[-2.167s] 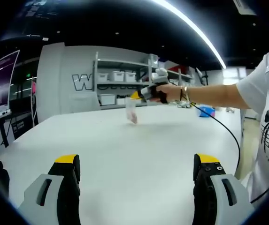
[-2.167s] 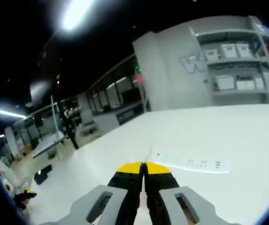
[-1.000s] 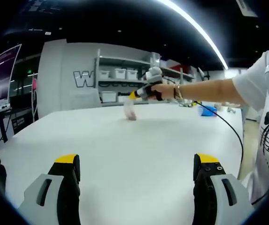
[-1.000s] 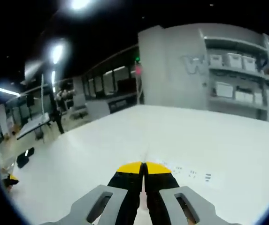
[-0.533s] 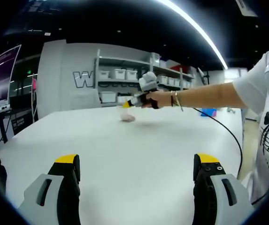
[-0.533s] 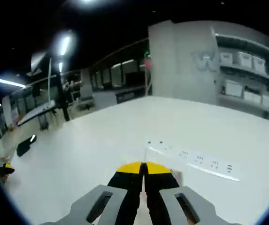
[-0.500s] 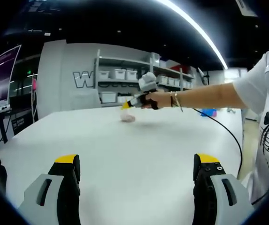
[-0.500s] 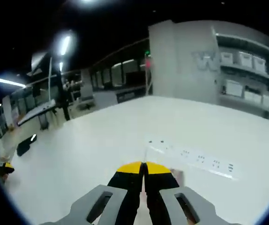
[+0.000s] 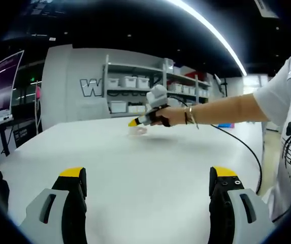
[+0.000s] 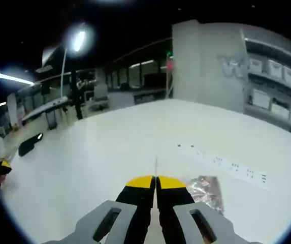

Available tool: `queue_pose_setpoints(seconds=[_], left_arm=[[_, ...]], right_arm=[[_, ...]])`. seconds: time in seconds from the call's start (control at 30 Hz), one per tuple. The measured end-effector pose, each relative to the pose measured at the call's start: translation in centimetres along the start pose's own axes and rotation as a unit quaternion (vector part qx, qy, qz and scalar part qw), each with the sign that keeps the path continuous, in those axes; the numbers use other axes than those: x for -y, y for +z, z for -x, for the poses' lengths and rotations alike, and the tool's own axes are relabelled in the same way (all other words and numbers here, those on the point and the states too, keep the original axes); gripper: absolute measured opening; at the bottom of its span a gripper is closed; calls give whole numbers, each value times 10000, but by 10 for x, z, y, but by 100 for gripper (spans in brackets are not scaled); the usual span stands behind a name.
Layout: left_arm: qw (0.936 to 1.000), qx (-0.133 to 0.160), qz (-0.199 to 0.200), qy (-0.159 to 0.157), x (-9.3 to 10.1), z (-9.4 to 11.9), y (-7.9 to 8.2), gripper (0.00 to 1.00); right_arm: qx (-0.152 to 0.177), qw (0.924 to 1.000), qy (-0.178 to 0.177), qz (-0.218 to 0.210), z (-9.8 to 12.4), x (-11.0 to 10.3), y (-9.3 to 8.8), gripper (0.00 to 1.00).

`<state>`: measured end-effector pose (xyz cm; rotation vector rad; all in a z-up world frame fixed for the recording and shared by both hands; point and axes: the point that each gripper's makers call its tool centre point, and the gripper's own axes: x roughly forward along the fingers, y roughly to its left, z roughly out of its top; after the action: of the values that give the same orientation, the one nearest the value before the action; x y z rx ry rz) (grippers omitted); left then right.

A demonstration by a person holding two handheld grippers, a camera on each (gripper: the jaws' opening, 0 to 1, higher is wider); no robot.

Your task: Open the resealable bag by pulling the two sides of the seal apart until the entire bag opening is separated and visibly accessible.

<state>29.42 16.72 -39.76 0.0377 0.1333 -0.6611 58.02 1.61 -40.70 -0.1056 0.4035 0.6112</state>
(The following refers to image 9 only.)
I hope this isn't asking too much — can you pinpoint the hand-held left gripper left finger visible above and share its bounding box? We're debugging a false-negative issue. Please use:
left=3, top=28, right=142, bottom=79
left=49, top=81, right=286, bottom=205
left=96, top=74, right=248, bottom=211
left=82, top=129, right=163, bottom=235
left=19, top=167, right=88, bottom=244

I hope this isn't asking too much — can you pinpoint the grey metal shelving unit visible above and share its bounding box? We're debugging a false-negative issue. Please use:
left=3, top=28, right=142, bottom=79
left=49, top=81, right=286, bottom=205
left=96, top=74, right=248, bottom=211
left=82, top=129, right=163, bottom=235
left=103, top=54, right=211, bottom=118

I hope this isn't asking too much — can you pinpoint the black cabinet with label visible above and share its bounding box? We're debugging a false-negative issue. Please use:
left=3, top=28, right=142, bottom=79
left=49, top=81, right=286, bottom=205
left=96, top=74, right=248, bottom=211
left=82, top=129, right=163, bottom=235
left=12, top=119, right=43, bottom=148

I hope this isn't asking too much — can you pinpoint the white device on black stand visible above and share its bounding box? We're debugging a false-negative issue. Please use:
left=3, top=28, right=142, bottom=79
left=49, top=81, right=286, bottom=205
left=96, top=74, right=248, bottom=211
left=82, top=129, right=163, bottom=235
left=213, top=73, right=229, bottom=98

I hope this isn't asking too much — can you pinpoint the gold bangle bracelet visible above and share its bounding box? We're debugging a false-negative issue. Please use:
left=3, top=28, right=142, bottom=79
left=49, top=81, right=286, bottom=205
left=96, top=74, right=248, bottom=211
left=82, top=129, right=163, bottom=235
left=187, top=105, right=200, bottom=130

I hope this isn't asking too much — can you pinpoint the monitor with purple screen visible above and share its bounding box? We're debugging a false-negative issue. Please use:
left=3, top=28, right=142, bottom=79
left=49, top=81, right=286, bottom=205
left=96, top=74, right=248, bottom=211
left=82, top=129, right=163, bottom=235
left=0, top=50, right=25, bottom=117

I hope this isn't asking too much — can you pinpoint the person's right hand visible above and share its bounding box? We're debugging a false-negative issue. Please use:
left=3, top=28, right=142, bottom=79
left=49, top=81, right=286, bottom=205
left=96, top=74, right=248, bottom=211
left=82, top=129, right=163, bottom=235
left=150, top=106, right=187, bottom=128

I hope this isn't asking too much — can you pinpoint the hanging white sign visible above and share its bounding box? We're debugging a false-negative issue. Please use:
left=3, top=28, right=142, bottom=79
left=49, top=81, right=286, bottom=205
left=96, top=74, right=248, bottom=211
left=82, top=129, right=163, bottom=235
left=254, top=0, right=279, bottom=19

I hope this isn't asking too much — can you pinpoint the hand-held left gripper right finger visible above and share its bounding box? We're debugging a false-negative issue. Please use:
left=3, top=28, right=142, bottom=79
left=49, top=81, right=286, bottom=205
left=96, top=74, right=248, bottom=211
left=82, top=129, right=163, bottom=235
left=208, top=166, right=276, bottom=244

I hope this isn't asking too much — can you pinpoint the long ceiling light strip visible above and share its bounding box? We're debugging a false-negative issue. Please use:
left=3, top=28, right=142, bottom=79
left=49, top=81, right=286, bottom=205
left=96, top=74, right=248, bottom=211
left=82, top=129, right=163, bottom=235
left=165, top=0, right=248, bottom=76

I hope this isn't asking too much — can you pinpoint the group of white storage boxes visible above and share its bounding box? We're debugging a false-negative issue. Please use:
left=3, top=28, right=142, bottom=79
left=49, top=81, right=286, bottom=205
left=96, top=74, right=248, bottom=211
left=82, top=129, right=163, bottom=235
left=108, top=59, right=210, bottom=114

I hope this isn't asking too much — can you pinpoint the white letter wall sign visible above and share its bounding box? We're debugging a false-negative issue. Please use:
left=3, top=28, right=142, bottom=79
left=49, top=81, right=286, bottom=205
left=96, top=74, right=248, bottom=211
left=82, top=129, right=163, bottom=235
left=79, top=78, right=106, bottom=98

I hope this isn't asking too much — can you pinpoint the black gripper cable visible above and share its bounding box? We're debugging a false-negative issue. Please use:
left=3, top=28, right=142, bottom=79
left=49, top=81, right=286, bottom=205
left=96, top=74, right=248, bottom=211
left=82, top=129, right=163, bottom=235
left=164, top=94, right=263, bottom=194

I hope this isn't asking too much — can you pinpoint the hanging dark ceiling screen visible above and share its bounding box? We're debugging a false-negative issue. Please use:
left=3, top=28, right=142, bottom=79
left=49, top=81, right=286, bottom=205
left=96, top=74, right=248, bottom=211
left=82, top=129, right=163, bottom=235
left=0, top=0, right=62, bottom=42

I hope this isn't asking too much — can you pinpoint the clear resealable bag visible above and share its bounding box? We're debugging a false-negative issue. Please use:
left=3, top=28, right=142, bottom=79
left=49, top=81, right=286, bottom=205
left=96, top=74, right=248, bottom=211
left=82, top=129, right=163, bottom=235
left=127, top=126, right=148, bottom=138

